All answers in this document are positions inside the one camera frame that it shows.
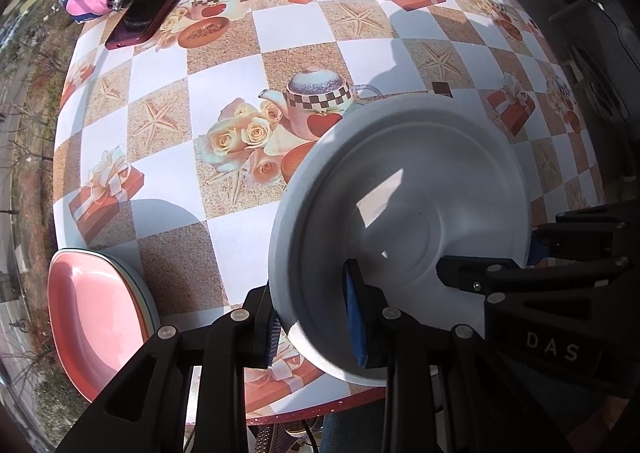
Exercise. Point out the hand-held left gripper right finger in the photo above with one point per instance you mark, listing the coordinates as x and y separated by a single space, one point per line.
356 328

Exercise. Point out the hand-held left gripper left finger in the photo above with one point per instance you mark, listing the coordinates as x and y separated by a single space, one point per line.
272 335

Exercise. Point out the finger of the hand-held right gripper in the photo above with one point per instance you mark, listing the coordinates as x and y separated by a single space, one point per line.
470 275
585 233

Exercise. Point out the white round plate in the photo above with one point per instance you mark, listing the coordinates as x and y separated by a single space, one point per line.
400 193

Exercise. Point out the pink square plate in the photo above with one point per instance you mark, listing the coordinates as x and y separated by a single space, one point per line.
95 323

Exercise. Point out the person's blue jeans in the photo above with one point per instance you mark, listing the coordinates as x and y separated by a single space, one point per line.
355 428

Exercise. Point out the printed checkered tablecloth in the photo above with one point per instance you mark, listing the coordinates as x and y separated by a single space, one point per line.
165 213

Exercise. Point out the dark red phone case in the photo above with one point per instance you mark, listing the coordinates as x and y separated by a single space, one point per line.
150 8

